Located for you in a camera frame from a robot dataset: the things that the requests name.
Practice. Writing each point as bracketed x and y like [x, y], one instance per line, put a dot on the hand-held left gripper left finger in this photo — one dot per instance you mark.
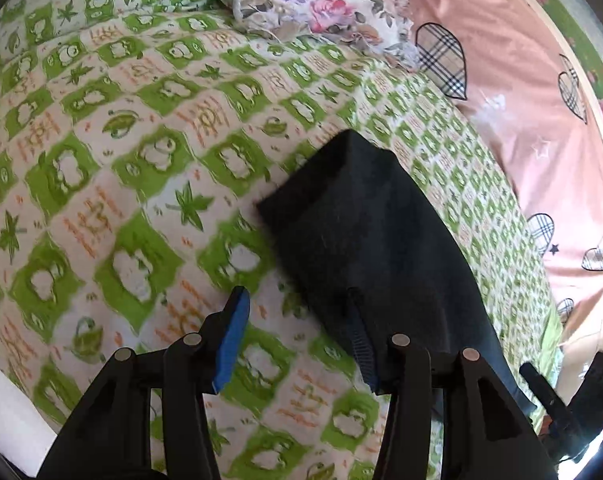
[231, 342]

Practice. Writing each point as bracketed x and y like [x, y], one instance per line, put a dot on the black pants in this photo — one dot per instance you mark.
[376, 230]

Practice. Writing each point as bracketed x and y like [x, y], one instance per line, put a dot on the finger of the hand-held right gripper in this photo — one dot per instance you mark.
[546, 395]

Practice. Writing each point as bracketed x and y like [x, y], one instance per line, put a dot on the floral ruffled pillow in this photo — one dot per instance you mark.
[326, 10]

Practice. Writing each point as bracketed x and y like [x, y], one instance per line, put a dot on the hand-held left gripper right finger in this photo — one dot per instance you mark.
[362, 350]

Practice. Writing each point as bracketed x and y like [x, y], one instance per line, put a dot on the green checkered cartoon bedsheet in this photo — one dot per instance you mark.
[131, 160]

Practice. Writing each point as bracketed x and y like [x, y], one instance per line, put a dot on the person's right forearm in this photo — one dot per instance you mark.
[584, 355]

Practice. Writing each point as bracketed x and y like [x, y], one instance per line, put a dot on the pink quilt with plaid hearts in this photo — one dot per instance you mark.
[511, 125]

